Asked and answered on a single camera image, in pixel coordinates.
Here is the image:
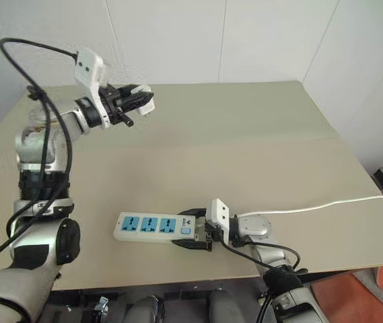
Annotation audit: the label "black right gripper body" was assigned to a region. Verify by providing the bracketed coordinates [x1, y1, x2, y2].
[193, 217, 226, 253]

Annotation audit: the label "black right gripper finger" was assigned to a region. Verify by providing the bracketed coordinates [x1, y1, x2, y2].
[176, 208, 209, 220]
[170, 237, 213, 253]

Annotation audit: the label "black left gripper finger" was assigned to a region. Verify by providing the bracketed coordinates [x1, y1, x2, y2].
[123, 93, 155, 112]
[119, 84, 152, 99]

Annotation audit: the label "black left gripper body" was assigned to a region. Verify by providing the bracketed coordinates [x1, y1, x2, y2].
[98, 83, 135, 128]

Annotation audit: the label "white charger plug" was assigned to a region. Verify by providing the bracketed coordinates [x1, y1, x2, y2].
[131, 85, 157, 117]

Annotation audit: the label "white power strip blue sockets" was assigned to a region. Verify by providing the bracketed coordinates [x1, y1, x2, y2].
[112, 211, 197, 244]

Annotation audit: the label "shiny chrome part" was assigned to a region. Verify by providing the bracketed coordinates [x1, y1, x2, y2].
[92, 295, 112, 323]

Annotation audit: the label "grey table foot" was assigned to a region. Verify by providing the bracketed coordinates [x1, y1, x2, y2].
[351, 268, 383, 299]

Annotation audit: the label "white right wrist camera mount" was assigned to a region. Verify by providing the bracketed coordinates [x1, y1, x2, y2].
[205, 198, 232, 244]

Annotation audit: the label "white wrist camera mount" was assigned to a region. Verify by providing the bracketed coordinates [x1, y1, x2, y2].
[205, 198, 232, 244]
[73, 47, 112, 129]

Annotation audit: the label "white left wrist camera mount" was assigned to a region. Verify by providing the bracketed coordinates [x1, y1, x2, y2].
[73, 47, 112, 129]

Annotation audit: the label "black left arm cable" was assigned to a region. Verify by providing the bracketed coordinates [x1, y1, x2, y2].
[0, 37, 79, 275]

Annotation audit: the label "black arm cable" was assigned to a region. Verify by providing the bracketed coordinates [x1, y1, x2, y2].
[0, 37, 79, 275]
[220, 240, 310, 323]

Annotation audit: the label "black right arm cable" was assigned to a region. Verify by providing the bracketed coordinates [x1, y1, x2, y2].
[220, 240, 310, 323]

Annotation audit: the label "white power strip cord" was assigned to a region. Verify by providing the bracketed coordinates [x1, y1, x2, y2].
[238, 194, 383, 218]

